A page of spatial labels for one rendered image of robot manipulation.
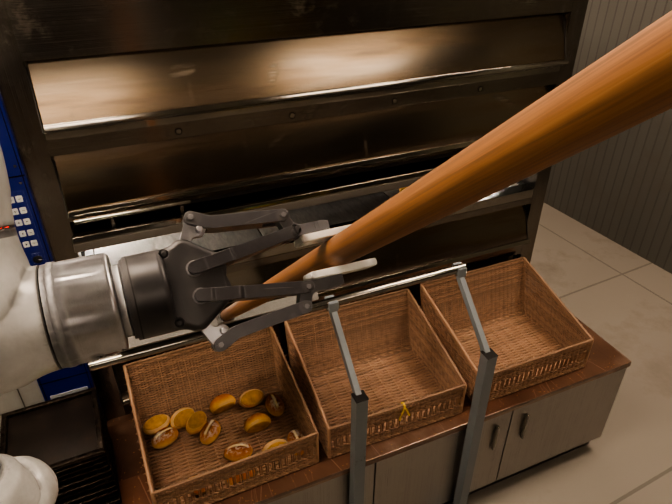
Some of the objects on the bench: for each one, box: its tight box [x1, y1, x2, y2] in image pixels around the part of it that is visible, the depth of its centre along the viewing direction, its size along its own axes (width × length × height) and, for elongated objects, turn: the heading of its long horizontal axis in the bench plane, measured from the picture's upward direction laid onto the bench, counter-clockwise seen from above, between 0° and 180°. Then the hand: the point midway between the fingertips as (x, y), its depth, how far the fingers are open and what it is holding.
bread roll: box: [239, 389, 264, 408], centre depth 216 cm, size 10×7×6 cm
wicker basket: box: [123, 326, 319, 504], centre depth 197 cm, size 49×56×28 cm
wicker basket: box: [420, 257, 594, 402], centre depth 237 cm, size 49×56×28 cm
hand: (335, 252), depth 56 cm, fingers closed on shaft, 3 cm apart
